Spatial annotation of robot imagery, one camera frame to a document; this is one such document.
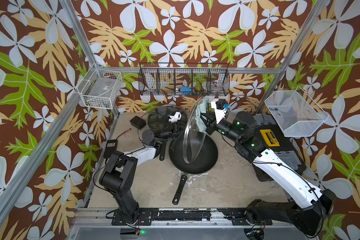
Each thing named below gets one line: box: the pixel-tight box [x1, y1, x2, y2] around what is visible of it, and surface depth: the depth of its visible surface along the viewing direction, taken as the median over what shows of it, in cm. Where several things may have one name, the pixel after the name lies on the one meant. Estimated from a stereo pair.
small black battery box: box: [129, 115, 147, 130], surface depth 113 cm
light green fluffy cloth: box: [195, 96, 209, 133], surface depth 61 cm
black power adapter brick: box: [103, 139, 118, 159], surface depth 101 cm
